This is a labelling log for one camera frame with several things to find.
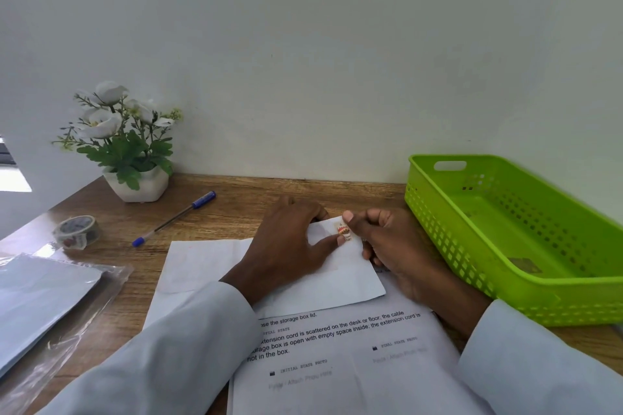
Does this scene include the person's right hand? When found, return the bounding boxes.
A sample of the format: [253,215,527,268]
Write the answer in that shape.
[341,207,468,313]

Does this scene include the blue ballpoint pen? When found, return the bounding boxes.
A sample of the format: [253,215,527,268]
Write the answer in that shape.
[132,191,217,248]

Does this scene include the small patterned sticker piece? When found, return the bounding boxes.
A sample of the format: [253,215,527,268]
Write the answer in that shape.
[332,217,354,243]

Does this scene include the stack of printed papers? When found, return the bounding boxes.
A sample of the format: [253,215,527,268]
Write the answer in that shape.
[226,266,493,415]

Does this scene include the person's right forearm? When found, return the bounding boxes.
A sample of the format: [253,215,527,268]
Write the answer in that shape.
[428,278,623,415]

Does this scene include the patterned tape roll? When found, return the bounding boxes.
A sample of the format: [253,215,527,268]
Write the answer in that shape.
[52,215,103,251]

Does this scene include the black framed window with grille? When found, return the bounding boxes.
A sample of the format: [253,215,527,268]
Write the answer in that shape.
[0,137,18,167]

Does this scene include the person's left hand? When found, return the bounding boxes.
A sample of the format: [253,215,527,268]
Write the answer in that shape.
[219,195,349,307]

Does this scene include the white window sill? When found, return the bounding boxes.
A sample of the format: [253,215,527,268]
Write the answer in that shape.
[0,164,33,193]

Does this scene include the green plastic basket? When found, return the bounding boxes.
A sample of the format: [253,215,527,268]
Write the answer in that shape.
[404,154,623,328]

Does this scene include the person's left forearm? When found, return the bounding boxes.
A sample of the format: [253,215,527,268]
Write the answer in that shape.
[36,278,263,415]

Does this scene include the potted white flower plant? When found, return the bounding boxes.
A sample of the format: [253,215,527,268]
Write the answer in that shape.
[52,80,185,204]

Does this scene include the long white envelope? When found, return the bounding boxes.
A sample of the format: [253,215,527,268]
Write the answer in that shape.
[142,217,388,331]

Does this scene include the plastic-wrapped white envelope pack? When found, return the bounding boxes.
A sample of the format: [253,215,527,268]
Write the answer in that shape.
[0,246,135,415]

